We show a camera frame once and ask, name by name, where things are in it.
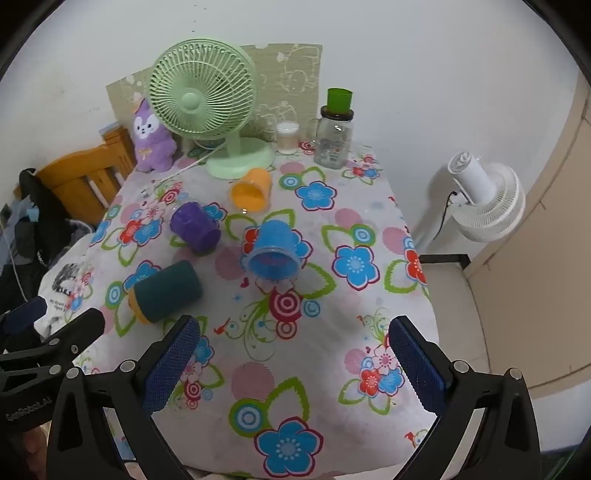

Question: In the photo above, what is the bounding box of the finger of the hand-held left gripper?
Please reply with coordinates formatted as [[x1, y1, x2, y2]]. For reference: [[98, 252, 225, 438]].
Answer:
[[0, 296, 48, 344], [0, 308, 106, 370]]

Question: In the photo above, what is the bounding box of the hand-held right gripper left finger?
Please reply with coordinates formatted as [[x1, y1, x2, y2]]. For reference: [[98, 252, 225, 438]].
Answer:
[[46, 315, 201, 480]]

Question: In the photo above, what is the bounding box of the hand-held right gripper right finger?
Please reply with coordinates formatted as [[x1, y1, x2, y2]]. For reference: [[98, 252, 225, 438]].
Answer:
[[389, 316, 542, 480]]

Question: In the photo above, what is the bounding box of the blue plastic cup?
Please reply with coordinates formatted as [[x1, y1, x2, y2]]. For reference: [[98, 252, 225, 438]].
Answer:
[[248, 220, 301, 281]]

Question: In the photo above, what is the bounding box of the dark teal cup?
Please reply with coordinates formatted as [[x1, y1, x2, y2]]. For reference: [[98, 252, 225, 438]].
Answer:
[[128, 260, 203, 324]]

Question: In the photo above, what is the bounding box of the purple plastic cup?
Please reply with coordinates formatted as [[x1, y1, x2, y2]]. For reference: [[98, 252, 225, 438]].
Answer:
[[170, 202, 222, 256]]

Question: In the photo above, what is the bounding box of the orange plastic cup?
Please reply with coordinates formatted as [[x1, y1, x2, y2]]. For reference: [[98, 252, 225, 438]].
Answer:
[[230, 168, 272, 213]]

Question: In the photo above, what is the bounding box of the green plastic cup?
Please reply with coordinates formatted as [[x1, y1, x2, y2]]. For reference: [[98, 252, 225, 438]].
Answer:
[[327, 88, 353, 113]]

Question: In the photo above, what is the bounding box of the dark clothing pile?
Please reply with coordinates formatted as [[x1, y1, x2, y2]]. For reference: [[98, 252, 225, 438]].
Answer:
[[0, 169, 100, 324]]

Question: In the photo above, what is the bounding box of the floral tablecloth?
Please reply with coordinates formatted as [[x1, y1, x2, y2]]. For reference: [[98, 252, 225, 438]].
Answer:
[[38, 141, 440, 478]]

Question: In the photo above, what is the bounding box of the wooden chair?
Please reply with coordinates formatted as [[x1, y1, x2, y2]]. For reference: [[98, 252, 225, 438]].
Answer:
[[36, 127, 138, 227]]

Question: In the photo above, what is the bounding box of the white floor fan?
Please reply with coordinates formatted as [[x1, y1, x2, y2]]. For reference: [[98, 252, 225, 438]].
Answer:
[[447, 151, 526, 242]]

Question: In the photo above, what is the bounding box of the purple plush toy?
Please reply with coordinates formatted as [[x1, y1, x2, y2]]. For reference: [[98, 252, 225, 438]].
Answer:
[[132, 99, 178, 173]]

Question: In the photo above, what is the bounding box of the clear glass jar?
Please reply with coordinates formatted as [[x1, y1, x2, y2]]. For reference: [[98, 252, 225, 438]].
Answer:
[[308, 106, 355, 169]]

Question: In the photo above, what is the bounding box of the cotton swab container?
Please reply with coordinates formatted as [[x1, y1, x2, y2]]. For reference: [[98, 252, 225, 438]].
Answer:
[[276, 121, 299, 155]]

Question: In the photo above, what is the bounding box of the green desk fan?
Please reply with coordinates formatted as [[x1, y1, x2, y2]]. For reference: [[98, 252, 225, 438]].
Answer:
[[148, 39, 274, 180]]

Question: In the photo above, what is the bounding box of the beige patterned board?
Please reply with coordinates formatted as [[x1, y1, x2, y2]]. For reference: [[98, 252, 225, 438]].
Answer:
[[106, 44, 323, 145]]

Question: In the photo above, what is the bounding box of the black fan cable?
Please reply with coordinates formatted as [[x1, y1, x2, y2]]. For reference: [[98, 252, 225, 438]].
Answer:
[[424, 190, 459, 247]]

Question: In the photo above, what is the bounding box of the white fan cable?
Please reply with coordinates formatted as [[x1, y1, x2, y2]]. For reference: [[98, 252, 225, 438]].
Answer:
[[173, 141, 228, 178]]

